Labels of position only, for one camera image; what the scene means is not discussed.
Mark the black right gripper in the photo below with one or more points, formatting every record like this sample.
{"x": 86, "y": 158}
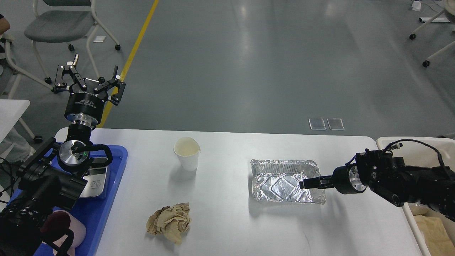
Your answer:
{"x": 345, "y": 179}

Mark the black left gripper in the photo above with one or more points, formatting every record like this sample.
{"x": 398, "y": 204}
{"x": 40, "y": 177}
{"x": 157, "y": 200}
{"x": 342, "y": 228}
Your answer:
{"x": 84, "y": 99}

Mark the aluminium foil container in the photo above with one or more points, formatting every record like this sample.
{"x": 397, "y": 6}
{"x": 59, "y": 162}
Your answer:
{"x": 278, "y": 180}

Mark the stainless steel rectangular tray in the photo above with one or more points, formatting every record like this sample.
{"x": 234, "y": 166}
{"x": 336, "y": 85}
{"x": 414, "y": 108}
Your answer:
{"x": 97, "y": 183}

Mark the pink mug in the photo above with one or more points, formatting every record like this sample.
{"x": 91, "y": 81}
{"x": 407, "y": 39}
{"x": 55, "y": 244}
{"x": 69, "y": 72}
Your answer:
{"x": 78, "y": 227}

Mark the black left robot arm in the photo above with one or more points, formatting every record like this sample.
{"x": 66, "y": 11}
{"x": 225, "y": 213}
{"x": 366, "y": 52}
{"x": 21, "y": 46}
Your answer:
{"x": 54, "y": 175}

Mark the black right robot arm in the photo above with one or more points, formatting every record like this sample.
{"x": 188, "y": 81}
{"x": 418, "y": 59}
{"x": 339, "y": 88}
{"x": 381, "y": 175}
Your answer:
{"x": 393, "y": 180}

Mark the clear floor plate left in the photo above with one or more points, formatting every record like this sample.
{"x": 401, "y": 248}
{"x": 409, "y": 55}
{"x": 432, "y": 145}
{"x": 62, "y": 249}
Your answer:
{"x": 317, "y": 124}

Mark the clear floor plate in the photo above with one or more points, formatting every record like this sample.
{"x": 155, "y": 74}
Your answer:
{"x": 335, "y": 124}
{"x": 317, "y": 124}

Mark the clear floor plate right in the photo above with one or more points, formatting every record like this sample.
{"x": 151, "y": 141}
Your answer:
{"x": 335, "y": 124}

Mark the grey office chair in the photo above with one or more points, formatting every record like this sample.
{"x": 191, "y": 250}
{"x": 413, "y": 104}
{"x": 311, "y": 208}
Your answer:
{"x": 65, "y": 26}

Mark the white side table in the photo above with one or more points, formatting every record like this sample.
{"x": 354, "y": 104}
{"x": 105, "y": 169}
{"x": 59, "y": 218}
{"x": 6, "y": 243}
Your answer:
{"x": 11, "y": 112}

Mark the person in white clothes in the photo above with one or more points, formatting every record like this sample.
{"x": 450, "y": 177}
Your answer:
{"x": 14, "y": 146}

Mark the white paper cup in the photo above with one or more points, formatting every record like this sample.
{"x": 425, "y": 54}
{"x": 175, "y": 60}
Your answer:
{"x": 187, "y": 151}

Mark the white plastic bin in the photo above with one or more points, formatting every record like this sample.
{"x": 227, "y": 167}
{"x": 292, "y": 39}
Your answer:
{"x": 415, "y": 154}

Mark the blue plastic tray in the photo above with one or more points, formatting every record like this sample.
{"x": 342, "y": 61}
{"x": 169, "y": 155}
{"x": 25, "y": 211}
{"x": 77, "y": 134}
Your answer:
{"x": 93, "y": 212}

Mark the crumpled brown paper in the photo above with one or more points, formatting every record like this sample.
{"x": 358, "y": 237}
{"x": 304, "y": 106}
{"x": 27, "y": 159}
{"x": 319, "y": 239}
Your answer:
{"x": 170, "y": 221}

